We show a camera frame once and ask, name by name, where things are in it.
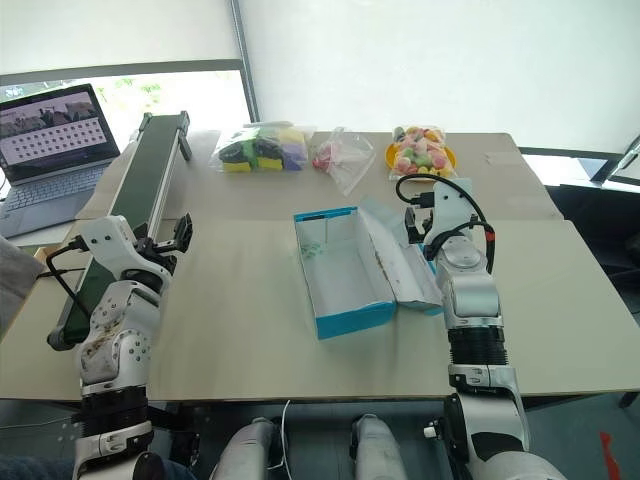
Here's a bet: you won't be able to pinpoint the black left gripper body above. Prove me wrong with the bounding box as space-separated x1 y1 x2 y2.
132 234 180 274

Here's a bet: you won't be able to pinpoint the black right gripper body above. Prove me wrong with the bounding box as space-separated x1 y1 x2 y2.
405 223 437 247

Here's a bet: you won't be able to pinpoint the dark green conveyor belt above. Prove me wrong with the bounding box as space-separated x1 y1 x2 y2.
46 111 194 352

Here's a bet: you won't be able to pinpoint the blue cardboard box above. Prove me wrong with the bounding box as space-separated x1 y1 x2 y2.
292 196 446 342

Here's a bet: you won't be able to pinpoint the yellow plate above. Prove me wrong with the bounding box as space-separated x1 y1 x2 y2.
384 141 460 177

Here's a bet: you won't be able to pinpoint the clear bag with red items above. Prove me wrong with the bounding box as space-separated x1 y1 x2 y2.
310 126 378 198

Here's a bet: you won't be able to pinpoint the tan cardboard piece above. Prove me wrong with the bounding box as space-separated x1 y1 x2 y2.
31 243 67 275

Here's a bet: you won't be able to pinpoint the bag of yellow purple sponges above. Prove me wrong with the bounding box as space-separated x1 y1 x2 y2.
209 120 318 176

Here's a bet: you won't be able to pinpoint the grey cloth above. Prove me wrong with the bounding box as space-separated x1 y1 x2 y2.
0 233 46 342

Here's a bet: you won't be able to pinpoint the grey open laptop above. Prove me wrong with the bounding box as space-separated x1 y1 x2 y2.
0 83 122 239

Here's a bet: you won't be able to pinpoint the grey rounded robot leg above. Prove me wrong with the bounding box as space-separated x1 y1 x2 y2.
349 414 410 480
208 416 282 480

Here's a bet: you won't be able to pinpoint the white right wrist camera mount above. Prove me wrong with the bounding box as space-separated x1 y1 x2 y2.
424 178 475 242

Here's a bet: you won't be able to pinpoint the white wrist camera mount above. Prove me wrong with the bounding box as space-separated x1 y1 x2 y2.
74 215 177 282
424 178 475 242

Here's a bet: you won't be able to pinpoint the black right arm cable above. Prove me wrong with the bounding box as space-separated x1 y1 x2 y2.
395 174 496 274

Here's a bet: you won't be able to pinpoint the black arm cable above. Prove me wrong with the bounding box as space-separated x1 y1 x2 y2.
45 238 94 321
395 174 496 274

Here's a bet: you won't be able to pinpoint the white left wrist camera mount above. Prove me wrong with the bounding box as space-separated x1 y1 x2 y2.
74 215 177 282

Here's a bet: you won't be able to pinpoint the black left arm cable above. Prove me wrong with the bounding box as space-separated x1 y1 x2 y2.
45 238 94 321

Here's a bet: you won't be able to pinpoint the silver metal handle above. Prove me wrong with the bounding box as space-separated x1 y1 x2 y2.
606 133 640 182

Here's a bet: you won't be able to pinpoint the thin white cable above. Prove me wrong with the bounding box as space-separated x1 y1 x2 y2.
278 399 293 472

